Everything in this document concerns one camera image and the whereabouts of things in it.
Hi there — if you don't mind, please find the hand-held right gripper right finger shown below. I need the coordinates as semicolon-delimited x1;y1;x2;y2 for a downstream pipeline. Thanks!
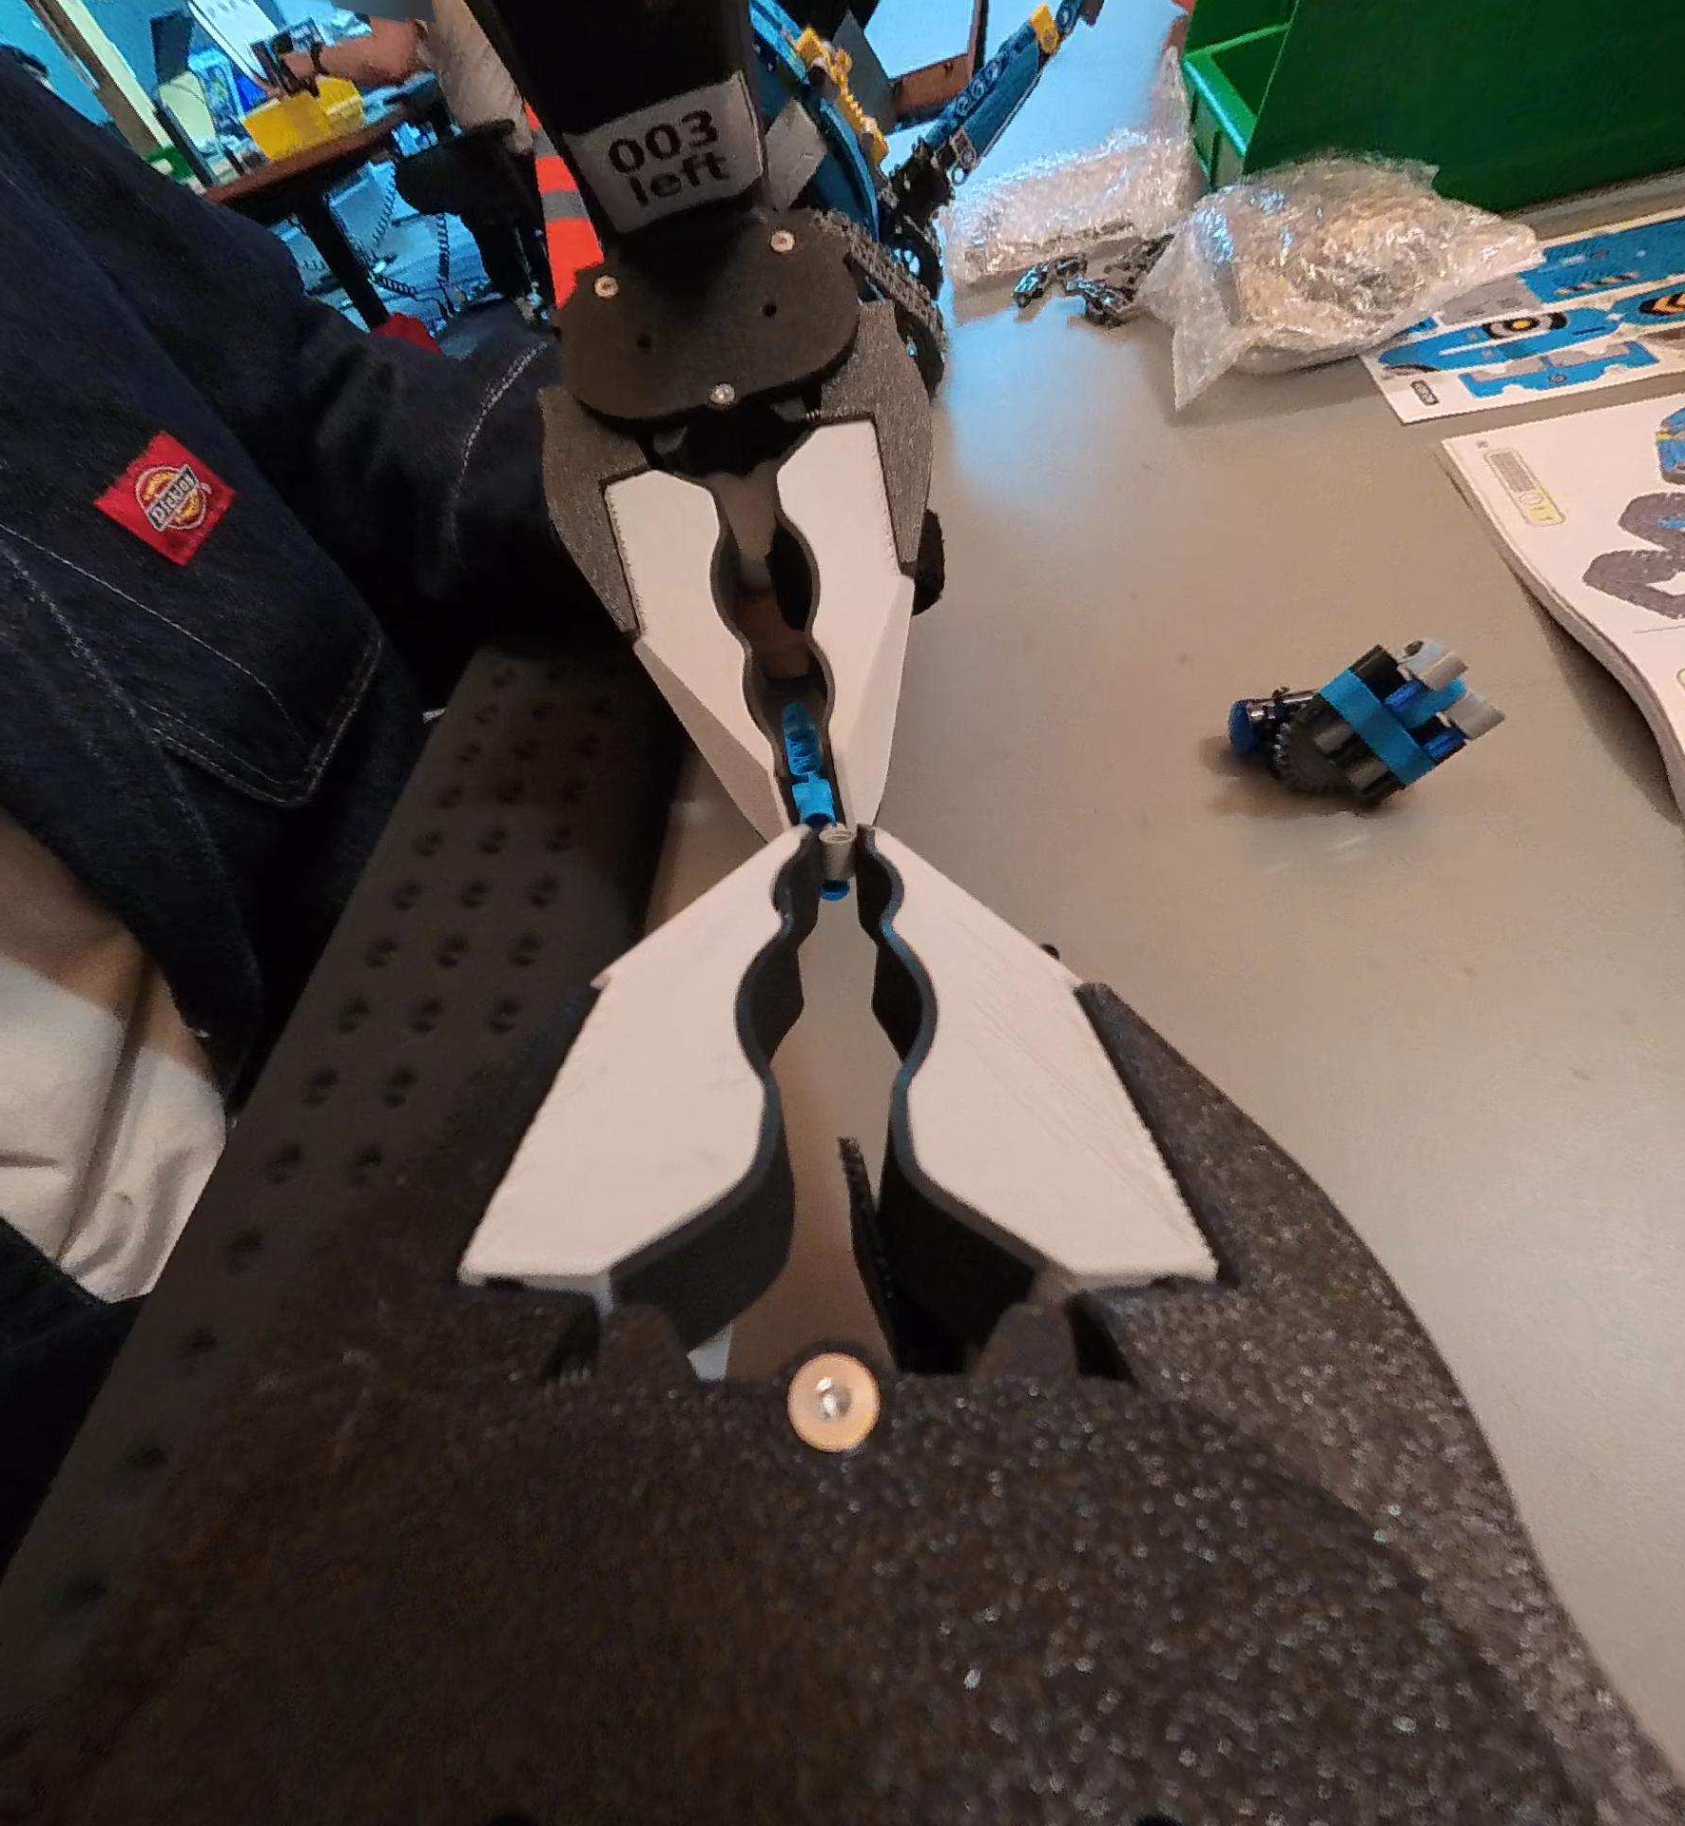
848;825;1221;1378

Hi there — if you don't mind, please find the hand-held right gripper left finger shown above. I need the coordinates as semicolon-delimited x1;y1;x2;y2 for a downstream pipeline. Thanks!
458;827;823;1372

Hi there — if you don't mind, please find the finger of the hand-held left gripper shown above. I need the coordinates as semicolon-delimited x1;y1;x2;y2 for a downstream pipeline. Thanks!
775;418;918;837
600;468;806;845

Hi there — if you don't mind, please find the blue beam brick assembly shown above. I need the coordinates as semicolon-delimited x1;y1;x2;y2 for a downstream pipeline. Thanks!
782;699;845;829

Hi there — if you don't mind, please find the blue tracked toy vehicle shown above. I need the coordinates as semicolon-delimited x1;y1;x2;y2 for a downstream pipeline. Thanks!
749;0;1109;398

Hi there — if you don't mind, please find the clear bag of parts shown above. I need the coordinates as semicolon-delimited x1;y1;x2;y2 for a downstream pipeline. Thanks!
940;49;1202;288
1163;154;1545;414

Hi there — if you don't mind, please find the yellow plastic bin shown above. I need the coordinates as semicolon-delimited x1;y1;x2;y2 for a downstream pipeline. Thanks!
241;78;367;160

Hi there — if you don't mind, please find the small black blue gear assembly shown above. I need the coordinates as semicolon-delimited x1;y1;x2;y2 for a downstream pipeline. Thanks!
1227;637;1506;814

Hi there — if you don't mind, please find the person's white shirt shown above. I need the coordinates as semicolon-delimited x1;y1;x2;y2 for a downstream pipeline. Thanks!
0;742;231;1301

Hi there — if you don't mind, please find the instruction booklet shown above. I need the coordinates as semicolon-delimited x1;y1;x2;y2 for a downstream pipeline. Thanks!
1439;379;1685;866

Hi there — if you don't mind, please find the blue sticker sheet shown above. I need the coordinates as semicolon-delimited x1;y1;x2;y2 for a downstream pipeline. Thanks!
1359;193;1685;427

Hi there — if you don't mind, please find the green plastic bin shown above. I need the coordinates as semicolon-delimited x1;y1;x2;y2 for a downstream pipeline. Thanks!
1176;0;1685;216

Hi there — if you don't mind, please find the black track link chain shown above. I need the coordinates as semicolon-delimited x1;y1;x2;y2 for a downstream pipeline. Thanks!
1011;235;1175;330

